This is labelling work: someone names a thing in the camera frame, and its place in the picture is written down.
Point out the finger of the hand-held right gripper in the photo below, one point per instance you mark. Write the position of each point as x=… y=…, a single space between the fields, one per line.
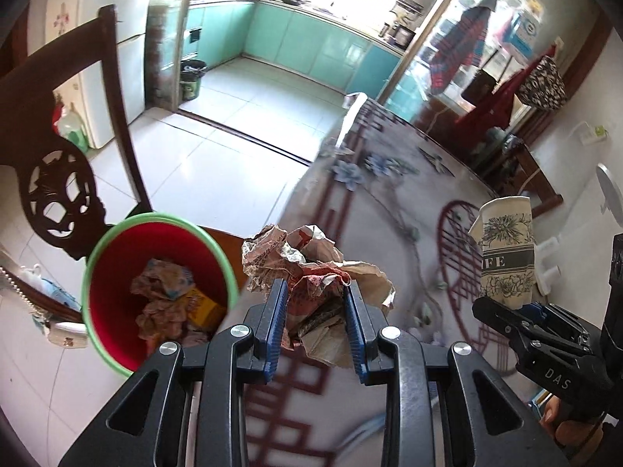
x=550 y=316
x=501 y=321

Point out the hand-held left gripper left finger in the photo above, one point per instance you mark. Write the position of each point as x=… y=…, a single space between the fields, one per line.
x=276 y=331

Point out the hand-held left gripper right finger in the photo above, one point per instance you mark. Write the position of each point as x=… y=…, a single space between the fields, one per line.
x=353 y=335

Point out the floral printed paper cup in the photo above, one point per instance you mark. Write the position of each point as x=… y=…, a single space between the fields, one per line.
x=501 y=253

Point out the small amber yellow box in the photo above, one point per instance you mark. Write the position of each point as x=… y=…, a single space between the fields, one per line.
x=207 y=309

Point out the newspaper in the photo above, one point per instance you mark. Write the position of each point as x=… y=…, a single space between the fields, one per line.
x=311 y=262

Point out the brown paper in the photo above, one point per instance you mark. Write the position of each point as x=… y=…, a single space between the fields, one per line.
x=160 y=318

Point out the paper with blue print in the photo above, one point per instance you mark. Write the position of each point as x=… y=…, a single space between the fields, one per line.
x=163 y=277

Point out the red bucket with green rim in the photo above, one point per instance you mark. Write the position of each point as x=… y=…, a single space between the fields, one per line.
x=121 y=272

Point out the black kitchen trash bin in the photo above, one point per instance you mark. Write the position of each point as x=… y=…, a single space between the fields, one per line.
x=192 y=80

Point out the person's right hand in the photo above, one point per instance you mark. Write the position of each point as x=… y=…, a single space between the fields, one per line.
x=552 y=411

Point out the white floor fan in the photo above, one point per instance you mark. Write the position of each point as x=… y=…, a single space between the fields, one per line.
x=611 y=194

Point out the floral printed tablecloth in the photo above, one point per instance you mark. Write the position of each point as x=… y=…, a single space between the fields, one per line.
x=389 y=204

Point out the wooden stool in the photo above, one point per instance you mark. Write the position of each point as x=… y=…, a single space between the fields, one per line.
x=530 y=170

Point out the white pouch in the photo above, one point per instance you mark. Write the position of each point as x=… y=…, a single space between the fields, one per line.
x=68 y=334

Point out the red hanging cloth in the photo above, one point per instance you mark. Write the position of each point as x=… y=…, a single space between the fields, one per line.
x=491 y=112

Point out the light blue bag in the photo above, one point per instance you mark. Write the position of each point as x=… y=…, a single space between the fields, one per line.
x=53 y=289

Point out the leopard print bag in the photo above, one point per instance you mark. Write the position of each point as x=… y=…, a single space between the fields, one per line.
x=542 y=82

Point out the black hanging bag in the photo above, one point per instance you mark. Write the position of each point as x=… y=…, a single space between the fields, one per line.
x=479 y=87

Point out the pearl bead strand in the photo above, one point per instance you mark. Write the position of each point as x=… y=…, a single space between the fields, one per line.
x=19 y=292

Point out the plaid hanging cloth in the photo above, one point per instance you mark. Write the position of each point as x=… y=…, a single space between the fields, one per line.
x=462 y=39

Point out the green plastic jug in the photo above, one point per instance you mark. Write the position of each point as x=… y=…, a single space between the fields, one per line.
x=73 y=131

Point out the blue and white carton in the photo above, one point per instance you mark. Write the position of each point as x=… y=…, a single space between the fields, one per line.
x=523 y=31

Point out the teal kitchen cabinets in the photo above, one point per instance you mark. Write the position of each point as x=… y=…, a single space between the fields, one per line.
x=301 y=34

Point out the black kitchen appliance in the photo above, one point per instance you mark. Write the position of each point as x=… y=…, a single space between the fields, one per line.
x=405 y=37

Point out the dark wooden carved chair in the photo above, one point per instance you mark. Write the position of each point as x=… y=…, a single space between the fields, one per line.
x=73 y=58

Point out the white refrigerator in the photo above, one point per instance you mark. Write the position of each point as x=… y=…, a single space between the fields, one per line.
x=112 y=9

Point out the white wall socket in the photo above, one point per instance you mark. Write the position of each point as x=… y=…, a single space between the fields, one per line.
x=591 y=134

